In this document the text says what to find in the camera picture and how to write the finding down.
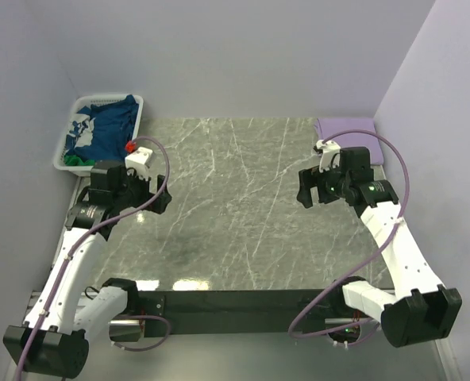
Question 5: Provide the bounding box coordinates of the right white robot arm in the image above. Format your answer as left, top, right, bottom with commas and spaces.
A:
291, 140, 462, 348

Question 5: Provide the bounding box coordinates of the green t shirt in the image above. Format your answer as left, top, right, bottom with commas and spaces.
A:
63, 155, 95, 167

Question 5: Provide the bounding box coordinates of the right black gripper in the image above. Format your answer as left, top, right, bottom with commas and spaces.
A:
296, 159, 351, 208

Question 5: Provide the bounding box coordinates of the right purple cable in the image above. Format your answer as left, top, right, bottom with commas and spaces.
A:
288, 129, 411, 352

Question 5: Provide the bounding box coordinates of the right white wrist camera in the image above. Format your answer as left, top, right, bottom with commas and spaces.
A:
313, 140, 341, 173

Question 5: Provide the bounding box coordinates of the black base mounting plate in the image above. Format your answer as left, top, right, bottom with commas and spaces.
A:
117, 290, 368, 338

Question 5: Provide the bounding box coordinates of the white plastic laundry basket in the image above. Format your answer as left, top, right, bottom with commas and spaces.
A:
53, 93, 144, 176

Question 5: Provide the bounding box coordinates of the folded purple t shirt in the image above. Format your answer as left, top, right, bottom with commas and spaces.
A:
314, 117, 383, 166

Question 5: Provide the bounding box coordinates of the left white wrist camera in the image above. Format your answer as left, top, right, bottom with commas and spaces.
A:
125, 147, 154, 180

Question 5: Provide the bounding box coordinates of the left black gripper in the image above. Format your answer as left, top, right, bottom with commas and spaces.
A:
113, 163, 171, 214

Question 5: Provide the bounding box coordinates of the blue t shirt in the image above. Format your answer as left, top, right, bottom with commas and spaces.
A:
64, 94, 139, 163

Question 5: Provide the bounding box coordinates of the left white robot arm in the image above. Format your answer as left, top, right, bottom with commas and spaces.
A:
3, 156, 171, 380

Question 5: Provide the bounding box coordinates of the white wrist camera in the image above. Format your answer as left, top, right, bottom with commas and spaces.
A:
125, 147, 154, 180
313, 140, 341, 173

